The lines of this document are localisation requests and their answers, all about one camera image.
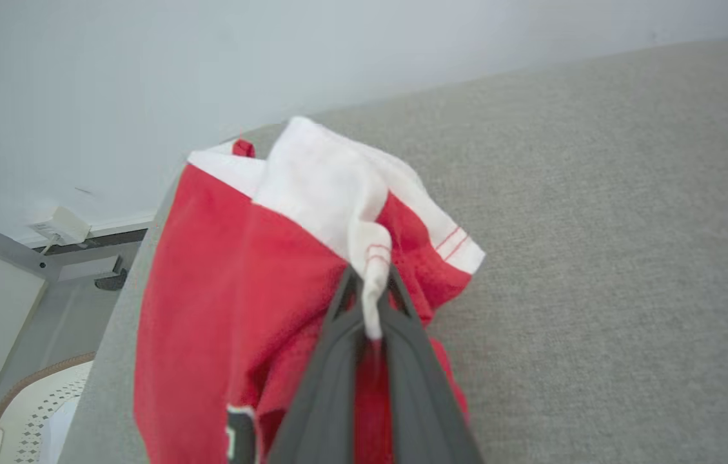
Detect red Bulls jersey white sleeves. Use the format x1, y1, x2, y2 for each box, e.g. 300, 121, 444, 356
133, 116, 486, 464

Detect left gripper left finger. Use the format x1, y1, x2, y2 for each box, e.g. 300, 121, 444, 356
267, 266, 366, 464

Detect black caster foot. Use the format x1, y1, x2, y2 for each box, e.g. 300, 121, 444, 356
93, 269, 128, 291

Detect grey fabric sofa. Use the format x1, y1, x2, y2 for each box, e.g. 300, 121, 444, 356
57, 32, 728, 464

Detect white wall box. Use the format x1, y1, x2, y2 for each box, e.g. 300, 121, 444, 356
31, 206, 92, 247

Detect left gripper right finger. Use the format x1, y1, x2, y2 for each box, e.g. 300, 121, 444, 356
380, 266, 484, 464

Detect grey metal base bar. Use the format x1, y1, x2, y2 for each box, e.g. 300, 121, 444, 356
56, 255, 123, 282

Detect white perforated laundry basket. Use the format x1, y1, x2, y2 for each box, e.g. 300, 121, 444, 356
0, 351, 96, 464

